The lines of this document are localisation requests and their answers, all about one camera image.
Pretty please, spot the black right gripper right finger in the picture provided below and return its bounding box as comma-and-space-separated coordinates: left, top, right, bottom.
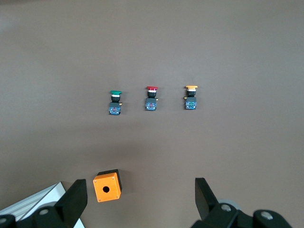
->
191, 177, 295, 228

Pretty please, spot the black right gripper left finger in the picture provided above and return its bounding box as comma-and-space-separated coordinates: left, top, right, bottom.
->
0, 179, 88, 228

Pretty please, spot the yellow push button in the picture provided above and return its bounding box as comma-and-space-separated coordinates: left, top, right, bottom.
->
182, 85, 199, 111

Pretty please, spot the white drawer cabinet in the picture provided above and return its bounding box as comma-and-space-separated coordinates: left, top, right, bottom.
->
0, 181, 86, 228

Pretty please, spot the green push button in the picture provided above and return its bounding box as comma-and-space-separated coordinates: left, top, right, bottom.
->
108, 89, 123, 115

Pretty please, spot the red push button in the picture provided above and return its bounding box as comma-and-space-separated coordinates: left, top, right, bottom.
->
144, 86, 159, 112

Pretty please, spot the orange button enclosure box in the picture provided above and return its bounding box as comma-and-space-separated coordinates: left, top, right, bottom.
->
92, 169, 124, 203

